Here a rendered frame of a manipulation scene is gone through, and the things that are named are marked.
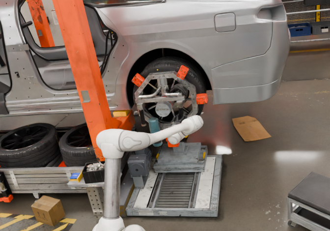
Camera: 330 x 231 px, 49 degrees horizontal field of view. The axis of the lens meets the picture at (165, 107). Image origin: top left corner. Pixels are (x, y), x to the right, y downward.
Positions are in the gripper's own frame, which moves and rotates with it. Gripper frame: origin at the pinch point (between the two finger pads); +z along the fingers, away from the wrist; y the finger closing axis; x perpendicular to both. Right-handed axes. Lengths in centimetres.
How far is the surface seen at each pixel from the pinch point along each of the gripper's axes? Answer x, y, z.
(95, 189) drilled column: -46, -75, -37
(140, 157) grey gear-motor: -42, -44, 3
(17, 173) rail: -47, -165, -10
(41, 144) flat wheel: -33, -151, 19
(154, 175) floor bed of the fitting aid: -75, -41, 21
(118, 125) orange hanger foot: -12, -62, 11
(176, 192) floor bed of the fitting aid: -77, -16, -3
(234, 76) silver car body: 17, 44, 33
